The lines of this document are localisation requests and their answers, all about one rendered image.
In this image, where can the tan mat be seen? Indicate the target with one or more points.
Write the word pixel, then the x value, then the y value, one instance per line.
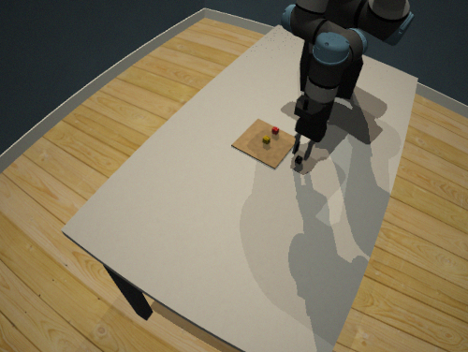
pixel 271 154

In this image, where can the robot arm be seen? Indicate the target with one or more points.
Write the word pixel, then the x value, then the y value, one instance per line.
pixel 384 19

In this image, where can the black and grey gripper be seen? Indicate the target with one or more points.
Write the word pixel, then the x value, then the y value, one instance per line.
pixel 320 103

